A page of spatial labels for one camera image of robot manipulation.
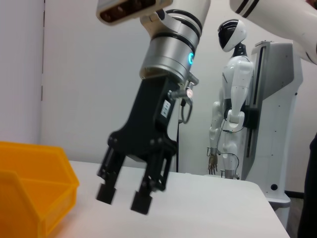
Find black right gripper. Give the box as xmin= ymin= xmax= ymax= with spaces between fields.
xmin=107 ymin=75 xmax=179 ymax=164

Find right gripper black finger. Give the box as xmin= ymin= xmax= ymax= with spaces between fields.
xmin=96 ymin=145 xmax=127 ymax=206
xmin=130 ymin=150 xmax=178 ymax=216

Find yellow plastic bin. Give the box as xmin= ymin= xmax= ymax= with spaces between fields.
xmin=0 ymin=140 xmax=81 ymax=238

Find white humanoid robot black visor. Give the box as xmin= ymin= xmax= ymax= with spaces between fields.
xmin=207 ymin=19 xmax=255 ymax=179

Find grey white robot stand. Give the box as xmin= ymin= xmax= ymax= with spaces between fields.
xmin=241 ymin=40 xmax=305 ymax=209

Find person in dark clothes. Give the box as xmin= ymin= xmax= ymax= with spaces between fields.
xmin=296 ymin=132 xmax=317 ymax=238

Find thin black hanging cable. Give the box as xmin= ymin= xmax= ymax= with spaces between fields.
xmin=176 ymin=118 xmax=181 ymax=174

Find right gripper cable with plug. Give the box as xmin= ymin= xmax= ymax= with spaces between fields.
xmin=167 ymin=73 xmax=200 ymax=125

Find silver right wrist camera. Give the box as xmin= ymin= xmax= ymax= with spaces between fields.
xmin=96 ymin=0 xmax=173 ymax=26

